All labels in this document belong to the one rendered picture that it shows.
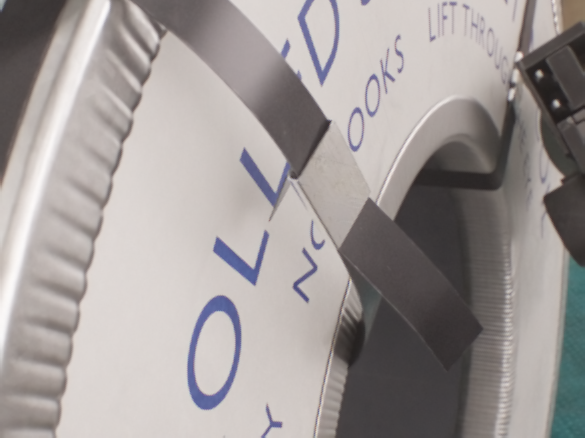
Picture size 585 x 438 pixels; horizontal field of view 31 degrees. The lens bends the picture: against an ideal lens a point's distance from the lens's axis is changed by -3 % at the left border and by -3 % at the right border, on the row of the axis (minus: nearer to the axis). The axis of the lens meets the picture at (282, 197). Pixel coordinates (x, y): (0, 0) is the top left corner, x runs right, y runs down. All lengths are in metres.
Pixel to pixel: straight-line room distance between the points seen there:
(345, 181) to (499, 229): 0.58
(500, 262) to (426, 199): 0.10
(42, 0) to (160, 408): 0.18
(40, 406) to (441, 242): 0.75
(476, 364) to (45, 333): 0.81
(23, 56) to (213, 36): 0.08
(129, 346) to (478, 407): 0.75
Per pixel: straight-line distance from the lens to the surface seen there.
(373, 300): 0.59
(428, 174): 1.02
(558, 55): 0.95
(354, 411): 1.20
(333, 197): 0.49
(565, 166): 1.08
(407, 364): 1.18
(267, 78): 0.45
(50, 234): 0.39
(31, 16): 0.42
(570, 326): 2.87
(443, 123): 0.82
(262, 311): 0.55
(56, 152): 0.39
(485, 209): 1.05
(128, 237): 0.44
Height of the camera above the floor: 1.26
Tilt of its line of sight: 19 degrees down
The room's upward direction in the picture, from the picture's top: 4 degrees counter-clockwise
